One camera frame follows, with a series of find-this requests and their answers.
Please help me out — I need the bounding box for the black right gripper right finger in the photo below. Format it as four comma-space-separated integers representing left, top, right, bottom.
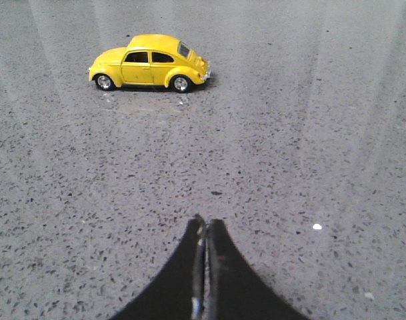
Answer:
207, 219, 306, 320

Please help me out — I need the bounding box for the yellow toy beetle car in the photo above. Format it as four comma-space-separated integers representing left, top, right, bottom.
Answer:
88, 34, 211, 93

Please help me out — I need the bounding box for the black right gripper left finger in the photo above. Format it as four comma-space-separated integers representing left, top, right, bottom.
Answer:
112, 215, 206, 320

